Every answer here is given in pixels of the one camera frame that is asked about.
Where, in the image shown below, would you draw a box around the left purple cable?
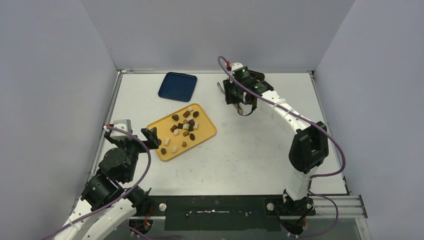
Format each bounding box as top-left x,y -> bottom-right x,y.
36,125 -> 152,240

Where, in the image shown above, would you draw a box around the dark round chocolate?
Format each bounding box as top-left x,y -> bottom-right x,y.
171,114 -> 179,121

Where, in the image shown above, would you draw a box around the dark blue chocolate box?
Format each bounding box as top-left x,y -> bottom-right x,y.
247,70 -> 265,87

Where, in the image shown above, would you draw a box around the white teardrop chocolate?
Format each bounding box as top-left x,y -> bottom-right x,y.
173,129 -> 180,137

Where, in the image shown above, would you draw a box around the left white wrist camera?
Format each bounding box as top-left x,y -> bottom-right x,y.
108,119 -> 133,141

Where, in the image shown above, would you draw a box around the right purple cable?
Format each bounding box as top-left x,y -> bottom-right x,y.
217,55 -> 346,238

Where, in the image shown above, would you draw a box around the white bar chocolate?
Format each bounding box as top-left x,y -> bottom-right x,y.
164,138 -> 171,146

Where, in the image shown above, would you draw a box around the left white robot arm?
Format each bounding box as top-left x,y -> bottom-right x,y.
52,123 -> 161,240

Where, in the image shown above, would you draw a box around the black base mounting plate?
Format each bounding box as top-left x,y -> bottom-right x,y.
127,195 -> 316,234

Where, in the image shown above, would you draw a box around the purple cable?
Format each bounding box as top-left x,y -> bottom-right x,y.
217,55 -> 346,238
36,125 -> 152,240

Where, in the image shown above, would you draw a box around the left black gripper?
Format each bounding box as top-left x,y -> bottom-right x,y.
107,126 -> 159,181

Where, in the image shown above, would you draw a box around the white swirl chocolate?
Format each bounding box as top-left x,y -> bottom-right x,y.
171,146 -> 179,154

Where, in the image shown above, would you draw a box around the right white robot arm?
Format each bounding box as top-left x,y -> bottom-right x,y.
220,67 -> 329,214

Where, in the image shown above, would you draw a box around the brown bar chocolate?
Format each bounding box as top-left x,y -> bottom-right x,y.
170,124 -> 178,133

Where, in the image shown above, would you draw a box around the yellow plastic tray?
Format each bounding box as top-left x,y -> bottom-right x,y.
147,103 -> 217,162

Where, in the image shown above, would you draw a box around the dark blue box lid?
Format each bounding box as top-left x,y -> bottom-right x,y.
158,72 -> 198,103

